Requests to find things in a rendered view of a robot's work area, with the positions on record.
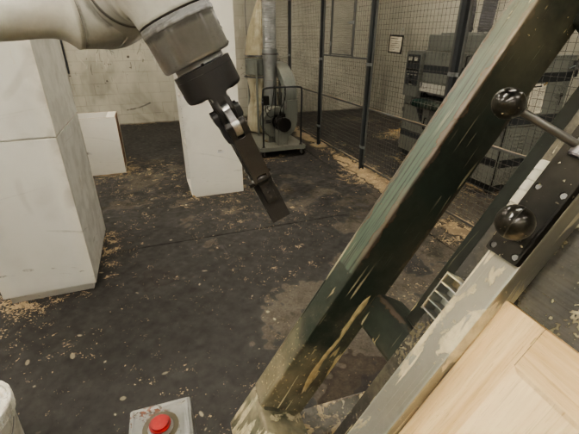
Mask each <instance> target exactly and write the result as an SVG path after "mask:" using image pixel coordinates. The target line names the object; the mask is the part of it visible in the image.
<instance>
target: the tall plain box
mask: <svg viewBox="0 0 579 434"><path fill-rule="evenodd" d="M105 230H106V228H105V225H104V221H103V215H102V210H101V207H100V203H99V200H98V196H97V190H96V186H95V183H94V179H93V176H92V172H91V168H90V161H89V158H88V154H87V151H86V147H85V143H84V137H83V134H82V130H81V127H80V123H79V118H78V113H77V108H76V104H75V101H74V97H73V94H72V87H71V84H70V80H69V76H68V72H67V69H66V65H65V59H64V55H63V52H62V48H61V45H60V41H59V40H57V39H38V40H16V41H4V42H0V293H1V295H2V297H3V299H4V300H6V299H11V301H12V303H17V302H22V301H31V300H35V299H40V298H45V297H49V296H54V295H62V294H67V293H71V292H77V291H81V290H86V289H90V288H95V284H96V282H97V274H98V269H99V264H100V259H101V254H102V249H103V240H104V234H105Z"/></svg>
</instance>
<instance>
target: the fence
mask: <svg viewBox="0 0 579 434"><path fill-rule="evenodd" d="M578 224H579V194H578V195H577V196H576V198H575V199H574V200H573V202H572V203H571V204H570V205H569V206H568V207H567V208H566V210H565V211H564V212H563V213H562V215H561V216H560V217H559V218H558V220H557V221H556V222H555V224H554V225H553V226H552V227H551V229H550V230H549V231H548V233H547V234H546V235H545V236H544V237H543V238H542V239H541V241H540V242H539V243H538V245H537V246H536V247H535V248H534V250H533V251H532V252H531V254H530V255H529V256H528V257H527V259H526V260H525V261H524V263H523V264H522V265H521V266H520V267H516V266H514V265H512V264H511V263H509V262H508V261H507V260H505V259H503V258H502V257H500V256H498V255H497V254H495V253H494V252H492V251H491V250H488V251H487V253H486V254H485V255H484V256H483V258H482V259H481V261H480V262H479V263H478V265H477V266H476V267H475V268H474V269H473V270H472V272H471V273H470V275H469V276H468V277H467V278H466V280H465V281H464V283H463V284H462V285H461V287H460V288H459V289H458V291H457V292H456V293H455V294H454V295H453V296H452V298H451V299H450V300H449V302H448V303H447V304H446V306H445V307H444V309H443V310H442V311H441V312H440V314H439V315H438V317H437V318H436V319H435V320H434V322H433V323H432V324H431V325H430V326H429V328H428V329H427V330H426V332H425V333H424V334H423V336H422V337H421V338H420V340H419V341H418V343H417V344H416V345H415V346H414V348H413V349H412V350H411V351H410V352H409V354H408V355H407V356H406V358H405V359H404V360H403V362H402V363H401V365H400V366H399V367H398V368H397V370H396V371H395V373H394V374H393V375H392V376H391V377H390V378H389V380H388V381H387V382H386V384H385V385H384V386H383V388H382V389H381V390H380V392H379V393H378V394H377V396H376V397H375V399H374V400H373V401H372V402H371V403H370V404H369V406H368V407H367V408H366V410H365V411H364V412H363V414H362V415H361V416H360V418H359V419H358V421H357V422H356V423H355V424H354V426H353V427H352V428H351V429H350V430H349V432H348V433H347V434H398V433H399V432H400V431H401V429H402V428H403V427H404V425H405V424H406V423H407V422H408V421H409V420H410V419H411V418H412V416H413V415H414V414H415V412H416V411H417V410H418V409H419V408H420V406H421V405H422V404H423V402H424V401H425V400H426V398H427V397H428V396H429V395H430V394H431V392H432V391H433V390H434V389H435V388H436V387H437V386H438V385H439V383H440V382H441V381H442V379H443V378H444V377H445V375H446V374H447V373H448V372H449V371H450V369H451V368H452V367H453V365H454V364H455V363H456V362H457V360H458V359H459V358H460V357H461V356H462V355H463V354H464V352H465V351H466V350H467V349H468V347H469V346H470V345H471V344H472V342H473V341H474V340H475V339H476V337H477V336H478V335H479V333H480V332H481V331H482V330H483V328H484V327H485V326H486V325H487V324H488V323H489V322H490V320H491V319H492V318H493V317H494V316H495V314H496V313H497V312H498V310H499V309H500V308H501V306H502V305H503V304H504V303H505V302H506V301H510V302H512V303H514V302H515V301H516V300H517V299H518V297H519V296H520V295H521V294H522V292H523V291H524V290H525V289H526V287H527V286H528V285H529V284H530V282H531V281H532V280H533V279H534V277H535V276H536V275H537V274H538V273H539V272H540V271H541V270H542V268H543V267H544V266H545V264H546V263H547V262H548V261H549V260H550V258H551V257H552V256H553V254H554V253H555V252H556V251H557V249H558V248H559V247H560V246H561V245H562V243H563V242H564V241H565V240H566V239H567V238H568V237H569V235H570V234H571V233H572V232H573V230H574V229H575V228H576V227H577V225H578Z"/></svg>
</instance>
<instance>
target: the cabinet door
mask: <svg viewBox="0 0 579 434"><path fill-rule="evenodd" d="M398 434H579V352H578V351H577V350H575V349H574V348H572V347H571V346H570V345H568V344H567V343H565V342H564V341H563V340H562V339H561V338H559V337H558V336H557V335H555V334H554V333H553V332H551V331H550V330H548V329H547V328H545V327H544V326H543V325H541V324H540V323H539V322H538V321H537V320H535V319H534V318H532V317H531V316H530V315H528V314H527V313H525V312H524V311H523V310H521V309H520V308H519V307H517V306H516V305H514V304H513V303H512V302H510V301H506V302H505V303H504V304H503V305H502V306H501V308H500V309H499V310H498V312H497V313H496V314H495V316H494V317H493V318H492V319H491V320H490V322H489V323H488V324H487V325H486V326H485V327H484V328H483V330H482V331H481V332H480V333H479V335H478V336H477V337H476V339H475V340H474V341H473V342H472V344H471V345H470V346H469V347H468V349H467V350H466V351H465V352H464V354H463V355H462V356H461V357H460V358H459V359H458V360H457V362H456V363H455V364H454V365H453V367H452V368H451V369H450V371H449V372H448V373H447V374H446V375H445V377H444V378H443V379H442V381H441V382H440V383H439V385H438V386H437V387H436V388H435V389H434V390H433V391H432V392H431V394H430V395H429V396H428V397H427V398H426V400H425V401H424V402H423V404H422V405H421V406H420V408H419V409H418V410H417V411H416V412H415V414H414V415H413V416H412V418H411V419H410V420H409V421H408V422H407V423H406V424H405V425H404V427H403V428H402V429H401V431H400V432H399V433H398Z"/></svg>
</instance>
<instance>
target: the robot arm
mask: <svg viewBox="0 0 579 434"><path fill-rule="evenodd" d="M38 39H57V40H63V41H66V42H68V43H70V44H72V45H73V46H75V47H76V48H77V49H78V50H85V49H106V50H115V49H119V48H123V47H129V46H131V45H133V44H134V43H136V42H137V41H139V40H141V39H143V41H144V42H145V43H146V44H147V45H148V47H149V49H150V51H151V52H152V54H153V57H154V58H155V59H156V61H157V62H158V64H159V67H160V68H161V70H162V72H163V73H164V74H165V75H166V76H170V75H172V74H174V73H176V74H177V76H178V78H176V79H175V80H174V81H175V83H176V84H177V86H178V88H179V89H180V91H181V93H182V95H183V96H184V99H185V101H186V102H187V103H188V104H189V105H190V106H195V105H197V104H200V103H203V102H205V101H207V100H209V103H210V105H211V107H212V109H213V110H214V111H213V112H211V113H209V115H210V118H211V120H212V121H213V123H214V124H215V125H216V126H217V127H218V128H219V129H220V131H221V133H222V135H223V137H224V139H225V140H226V141H227V143H228V144H231V146H232V148H233V150H234V151H235V153H236V155H237V157H238V159H239V160H240V162H241V164H242V166H243V167H244V172H245V173H246V174H248V177H249V179H251V180H252V181H251V182H250V183H248V185H249V186H250V188H254V190H255V192H256V194H257V195H258V198H259V200H260V201H261V203H262V204H263V206H264V208H265V211H266V213H267V214H268V215H269V217H270V219H271V221H272V223H275V222H277V221H279V220H281V219H282V218H284V217H285V216H287V215H289V214H290V211H289V210H288V208H287V206H286V204H285V202H284V200H283V198H282V196H281V195H280V193H279V191H278V189H277V186H276V184H275V183H274V181H273V179H272V177H271V170H270V168H269V167H268V166H266V164H265V162H264V160H263V158H262V156H261V153H260V151H259V149H258V147H257V145H256V143H255V141H254V139H253V137H252V134H251V130H250V128H249V126H248V125H247V123H246V122H247V120H246V118H245V117H244V116H243V114H244V113H243V110H242V108H241V106H240V104H239V103H238V102H236V101H235V100H233V101H232V100H231V99H230V97H229V95H228V94H227V90H228V89H230V88H232V87H234V86H235V85H236V84H237V83H238V82H239V80H240V76H239V74H238V72H237V70H236V68H235V66H234V64H233V61H232V60H231V58H230V56H229V54H228V53H224V54H223V52H222V50H221V49H223V48H224V47H227V46H228V42H229V41H228V40H227V38H226V36H225V35H224V32H223V30H222V26H221V25H220V22H219V20H218V18H217V15H216V13H215V11H214V7H213V5H212V3H211V2H210V1H209V0H0V42H4V41H16V40H38Z"/></svg>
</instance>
